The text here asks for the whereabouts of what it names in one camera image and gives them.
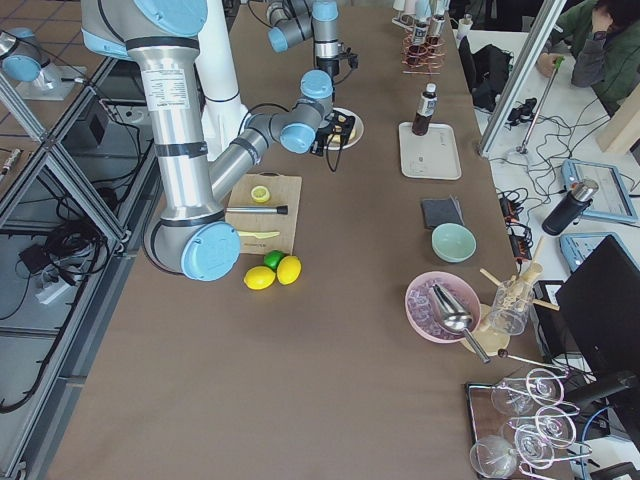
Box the black bag on desk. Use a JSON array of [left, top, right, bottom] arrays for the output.
[[458, 37, 511, 112]]

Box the black glass tray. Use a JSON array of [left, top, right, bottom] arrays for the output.
[[465, 382, 574, 480]]

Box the wine glass lying front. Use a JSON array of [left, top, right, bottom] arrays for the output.
[[469, 435, 518, 479]]

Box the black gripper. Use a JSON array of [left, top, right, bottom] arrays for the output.
[[309, 111, 356, 156], [314, 42, 359, 83]]

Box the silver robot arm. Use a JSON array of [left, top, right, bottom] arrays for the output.
[[266, 1, 358, 85], [81, 1, 349, 281]]

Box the grey folded cloth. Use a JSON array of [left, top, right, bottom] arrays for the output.
[[420, 196, 464, 229]]

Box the wine glass lower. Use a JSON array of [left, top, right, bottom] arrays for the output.
[[514, 424, 555, 469]]

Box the seated person green jacket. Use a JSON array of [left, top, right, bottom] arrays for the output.
[[536, 0, 639, 114]]

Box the cream rabbit tray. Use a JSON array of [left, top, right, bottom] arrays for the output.
[[398, 122, 462, 181]]

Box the green lime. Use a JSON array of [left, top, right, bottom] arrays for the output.
[[263, 250, 287, 271]]

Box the aluminium frame post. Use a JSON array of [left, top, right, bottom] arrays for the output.
[[478, 0, 566, 158]]

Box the yellow lemon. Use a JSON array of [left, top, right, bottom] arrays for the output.
[[276, 255, 302, 285], [243, 265, 276, 290]]

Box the black thermos bottle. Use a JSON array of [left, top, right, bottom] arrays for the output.
[[542, 178, 599, 236]]

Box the steel ice scoop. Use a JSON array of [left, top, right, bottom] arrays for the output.
[[432, 284, 490, 364]]

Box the brown drink bottle on tray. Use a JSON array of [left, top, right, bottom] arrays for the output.
[[411, 83, 437, 136]]

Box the pink bowl with ice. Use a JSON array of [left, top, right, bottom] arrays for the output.
[[405, 271, 481, 344]]

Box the dark bottle in rack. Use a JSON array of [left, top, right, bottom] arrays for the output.
[[426, 14, 445, 51], [407, 21, 428, 64]]

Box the wine glass upper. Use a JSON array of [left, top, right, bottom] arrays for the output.
[[491, 368, 564, 416]]

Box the white round plate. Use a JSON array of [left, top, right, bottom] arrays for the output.
[[327, 107, 364, 151]]

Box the mint green bowl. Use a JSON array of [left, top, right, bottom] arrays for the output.
[[431, 223, 477, 263]]

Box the yellow plastic knife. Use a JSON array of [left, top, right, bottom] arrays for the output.
[[237, 230, 280, 239]]

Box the blue teach pendant tablet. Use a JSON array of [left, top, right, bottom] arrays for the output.
[[561, 159, 639, 223]]

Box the wine glass middle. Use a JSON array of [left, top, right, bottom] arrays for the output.
[[499, 406, 576, 449]]

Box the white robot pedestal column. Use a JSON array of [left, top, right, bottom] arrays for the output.
[[195, 0, 248, 162]]

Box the clear glass mug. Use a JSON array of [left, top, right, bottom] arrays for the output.
[[488, 280, 533, 336]]

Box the copper wire bottle rack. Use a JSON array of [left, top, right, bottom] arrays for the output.
[[402, 17, 446, 76]]

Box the black monitor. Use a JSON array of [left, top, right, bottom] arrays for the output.
[[557, 235, 639, 429]]

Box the half lemon slice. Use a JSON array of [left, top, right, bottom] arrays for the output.
[[250, 185, 271, 204]]

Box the wooden cutting board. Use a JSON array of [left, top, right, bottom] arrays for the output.
[[226, 174, 302, 255]]

